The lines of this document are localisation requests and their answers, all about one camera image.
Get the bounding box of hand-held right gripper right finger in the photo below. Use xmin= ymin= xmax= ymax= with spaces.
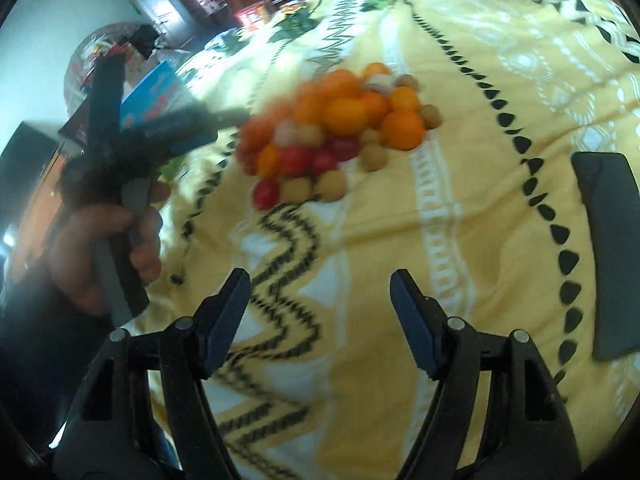
xmin=390 ymin=269 xmax=583 ymax=480

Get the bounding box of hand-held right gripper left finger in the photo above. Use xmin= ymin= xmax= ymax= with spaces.
xmin=52 ymin=267 xmax=251 ymax=480

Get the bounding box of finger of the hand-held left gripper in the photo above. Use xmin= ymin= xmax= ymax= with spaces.
xmin=150 ymin=127 xmax=221 ymax=155
xmin=145 ymin=107 xmax=251 ymax=135

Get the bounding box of pile of cherry tomatoes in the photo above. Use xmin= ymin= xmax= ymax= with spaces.
xmin=235 ymin=105 xmax=362 ymax=211

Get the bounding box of pile of oranges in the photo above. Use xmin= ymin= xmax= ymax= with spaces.
xmin=257 ymin=61 xmax=427 ymax=178

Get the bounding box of pile of brown longans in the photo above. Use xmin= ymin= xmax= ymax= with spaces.
xmin=280 ymin=74 xmax=443 ymax=206

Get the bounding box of person's left forearm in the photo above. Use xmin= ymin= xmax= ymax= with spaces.
xmin=0 ymin=255 xmax=121 ymax=461

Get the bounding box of person's left hand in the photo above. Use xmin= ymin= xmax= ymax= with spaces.
xmin=59 ymin=181 xmax=174 ymax=317

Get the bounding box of blue and green carton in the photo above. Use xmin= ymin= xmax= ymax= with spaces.
xmin=119 ymin=59 xmax=202 ymax=181

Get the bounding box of yellow patterned blanket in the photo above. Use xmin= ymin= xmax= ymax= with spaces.
xmin=150 ymin=0 xmax=640 ymax=480

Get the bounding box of red snack box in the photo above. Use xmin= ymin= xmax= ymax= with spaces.
xmin=235 ymin=2 xmax=272 ymax=29

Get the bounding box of round colourful printed disc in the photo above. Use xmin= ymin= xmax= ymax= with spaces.
xmin=64 ymin=22 xmax=153 ymax=111

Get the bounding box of dark cabinet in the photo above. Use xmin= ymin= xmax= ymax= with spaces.
xmin=107 ymin=0 xmax=201 ymax=51

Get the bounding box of dark flat rectangular case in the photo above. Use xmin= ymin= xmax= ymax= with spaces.
xmin=571 ymin=151 xmax=640 ymax=362

